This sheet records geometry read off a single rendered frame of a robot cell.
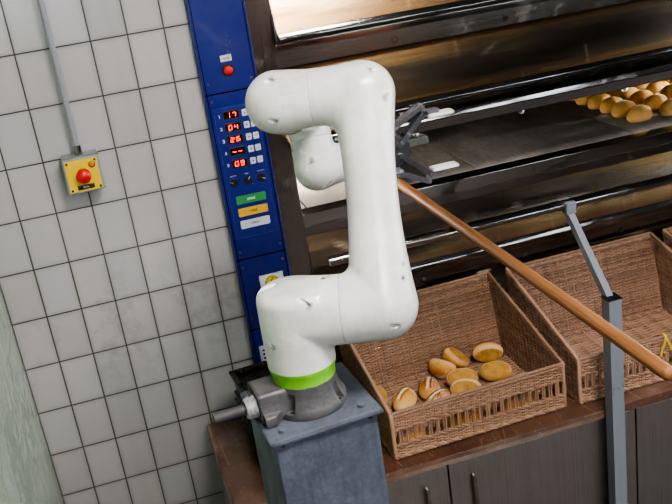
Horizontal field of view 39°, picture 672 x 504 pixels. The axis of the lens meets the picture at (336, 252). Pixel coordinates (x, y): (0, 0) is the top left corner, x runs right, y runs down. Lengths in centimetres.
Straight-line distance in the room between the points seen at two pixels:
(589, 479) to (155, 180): 156
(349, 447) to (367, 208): 45
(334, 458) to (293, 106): 66
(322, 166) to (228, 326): 90
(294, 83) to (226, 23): 93
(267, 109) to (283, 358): 46
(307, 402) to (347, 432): 9
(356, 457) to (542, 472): 118
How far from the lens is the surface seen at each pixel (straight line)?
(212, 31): 268
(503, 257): 235
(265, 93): 178
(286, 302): 167
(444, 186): 300
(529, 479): 289
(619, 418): 286
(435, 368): 304
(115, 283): 285
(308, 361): 172
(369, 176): 172
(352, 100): 175
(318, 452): 177
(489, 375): 299
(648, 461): 308
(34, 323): 289
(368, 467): 183
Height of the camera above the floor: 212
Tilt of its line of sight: 22 degrees down
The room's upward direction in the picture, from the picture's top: 8 degrees counter-clockwise
